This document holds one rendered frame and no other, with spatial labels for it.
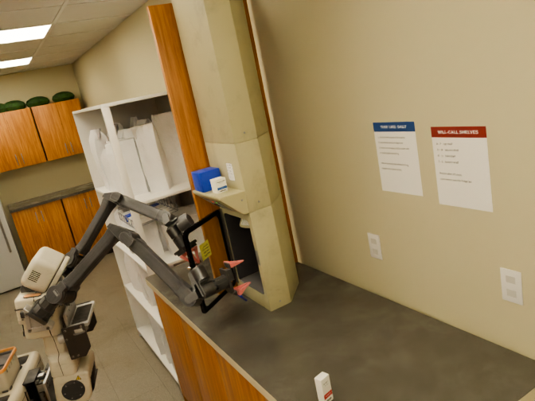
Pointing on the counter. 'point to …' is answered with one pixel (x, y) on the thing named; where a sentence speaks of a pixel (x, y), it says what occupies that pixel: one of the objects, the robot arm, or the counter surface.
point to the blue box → (202, 179)
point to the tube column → (221, 69)
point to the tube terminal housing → (261, 215)
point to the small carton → (219, 184)
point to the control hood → (236, 201)
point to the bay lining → (241, 247)
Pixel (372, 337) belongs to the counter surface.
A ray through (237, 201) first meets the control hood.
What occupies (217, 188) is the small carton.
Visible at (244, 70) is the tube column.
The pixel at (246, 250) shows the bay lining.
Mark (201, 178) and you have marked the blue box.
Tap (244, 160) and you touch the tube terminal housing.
